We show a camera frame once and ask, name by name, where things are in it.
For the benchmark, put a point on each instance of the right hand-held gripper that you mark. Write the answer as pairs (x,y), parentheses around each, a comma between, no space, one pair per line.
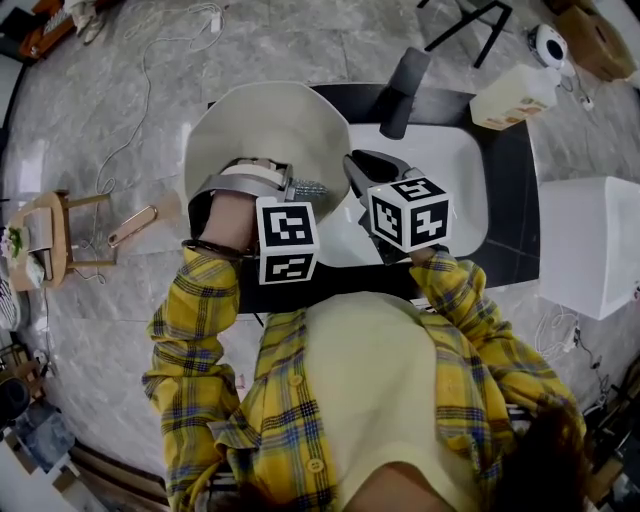
(407,220)

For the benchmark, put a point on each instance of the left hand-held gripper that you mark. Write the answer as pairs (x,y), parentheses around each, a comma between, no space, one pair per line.
(287,240)

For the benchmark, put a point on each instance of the steel wool scrubber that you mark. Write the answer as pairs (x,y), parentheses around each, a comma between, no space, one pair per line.
(312,190)

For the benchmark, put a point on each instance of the cream white bowl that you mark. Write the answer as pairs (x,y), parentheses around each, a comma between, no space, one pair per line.
(270,125)

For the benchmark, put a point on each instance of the person's right forearm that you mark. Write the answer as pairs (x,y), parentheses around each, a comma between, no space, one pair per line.
(460,295)

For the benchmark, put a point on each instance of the person's left forearm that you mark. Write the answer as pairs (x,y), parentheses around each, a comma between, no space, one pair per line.
(200,310)

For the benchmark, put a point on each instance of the person's left hand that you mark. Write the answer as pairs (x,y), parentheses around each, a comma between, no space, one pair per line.
(232,220)

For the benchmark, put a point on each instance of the white sink basin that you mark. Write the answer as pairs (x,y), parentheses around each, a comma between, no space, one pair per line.
(450,150)

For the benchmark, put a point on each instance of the black faucet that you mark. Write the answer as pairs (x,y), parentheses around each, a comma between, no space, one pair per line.
(402,95)

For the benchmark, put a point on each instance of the black wristband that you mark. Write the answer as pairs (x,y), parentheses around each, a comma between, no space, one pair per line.
(215,246)

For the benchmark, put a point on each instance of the black sink cabinet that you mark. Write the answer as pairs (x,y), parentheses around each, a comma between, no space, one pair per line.
(510,210)

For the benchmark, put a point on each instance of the cream dish soap bottle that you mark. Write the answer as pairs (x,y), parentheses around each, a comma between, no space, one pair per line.
(515,97)

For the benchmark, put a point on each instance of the person's torso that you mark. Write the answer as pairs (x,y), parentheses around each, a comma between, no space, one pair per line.
(370,390)

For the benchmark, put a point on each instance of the white round device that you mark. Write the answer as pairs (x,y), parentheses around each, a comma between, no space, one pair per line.
(552,47)

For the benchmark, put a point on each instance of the white square cabinet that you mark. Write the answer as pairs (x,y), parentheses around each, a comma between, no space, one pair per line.
(590,245)

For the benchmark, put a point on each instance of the wooden coffee table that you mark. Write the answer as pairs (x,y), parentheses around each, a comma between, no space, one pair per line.
(62,240)

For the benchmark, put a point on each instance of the stack of books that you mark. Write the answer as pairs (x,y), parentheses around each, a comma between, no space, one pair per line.
(39,235)

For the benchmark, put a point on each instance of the cardboard box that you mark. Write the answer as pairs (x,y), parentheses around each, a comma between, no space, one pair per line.
(595,40)

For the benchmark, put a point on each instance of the potted flower plant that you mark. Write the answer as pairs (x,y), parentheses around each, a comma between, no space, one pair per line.
(14,242)

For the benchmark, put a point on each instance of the orange sofa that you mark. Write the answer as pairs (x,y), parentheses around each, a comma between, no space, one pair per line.
(42,35)

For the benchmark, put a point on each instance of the striped beanbag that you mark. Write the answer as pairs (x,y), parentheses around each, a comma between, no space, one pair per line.
(7,305)

